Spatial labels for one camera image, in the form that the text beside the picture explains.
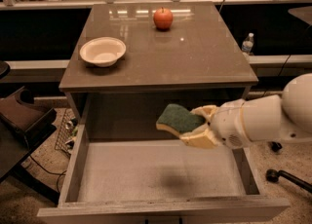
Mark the black office chair leg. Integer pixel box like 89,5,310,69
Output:
265,169,312,193

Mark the white paper bowl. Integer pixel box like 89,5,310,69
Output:
80,37,126,67

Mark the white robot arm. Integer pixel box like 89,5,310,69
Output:
180,73,312,149

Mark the wire mesh basket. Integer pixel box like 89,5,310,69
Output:
55,109,78,157

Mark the black metal stand leg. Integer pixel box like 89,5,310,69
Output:
270,142,283,153

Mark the clear plastic water bottle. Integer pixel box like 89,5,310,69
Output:
242,33,254,55

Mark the grey cabinet with glossy top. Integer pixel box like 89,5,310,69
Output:
58,1,259,141

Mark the open grey wooden drawer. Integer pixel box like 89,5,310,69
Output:
38,93,289,224

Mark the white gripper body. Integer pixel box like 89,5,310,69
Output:
210,99,252,149

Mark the green and yellow sponge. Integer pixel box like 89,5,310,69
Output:
156,104,206,137

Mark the dark brown chair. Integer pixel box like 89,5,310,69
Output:
0,60,61,203

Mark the red apple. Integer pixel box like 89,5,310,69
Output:
153,7,174,30

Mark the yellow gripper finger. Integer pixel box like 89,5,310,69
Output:
191,105,218,121
179,129,219,149

